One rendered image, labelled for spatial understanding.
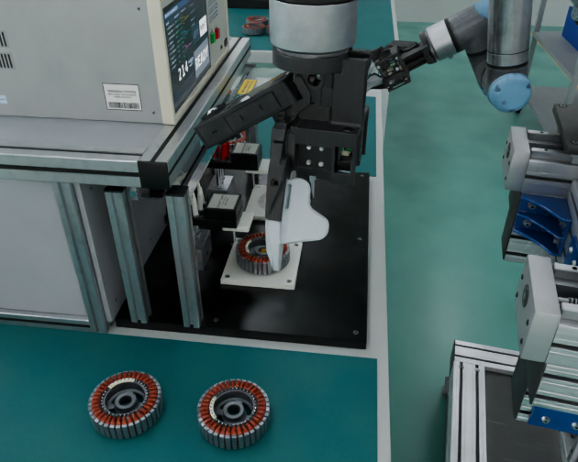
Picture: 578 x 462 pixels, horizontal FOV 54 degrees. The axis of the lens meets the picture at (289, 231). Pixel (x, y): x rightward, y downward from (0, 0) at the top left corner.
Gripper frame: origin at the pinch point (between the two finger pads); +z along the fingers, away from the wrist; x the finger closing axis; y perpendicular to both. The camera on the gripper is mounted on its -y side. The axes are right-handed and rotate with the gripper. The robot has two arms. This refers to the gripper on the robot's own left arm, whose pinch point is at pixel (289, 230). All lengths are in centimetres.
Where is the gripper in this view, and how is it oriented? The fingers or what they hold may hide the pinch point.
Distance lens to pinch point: 61.3
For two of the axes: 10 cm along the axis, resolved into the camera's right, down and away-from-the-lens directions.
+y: 9.7, 1.5, -2.2
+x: 2.6, -5.4, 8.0
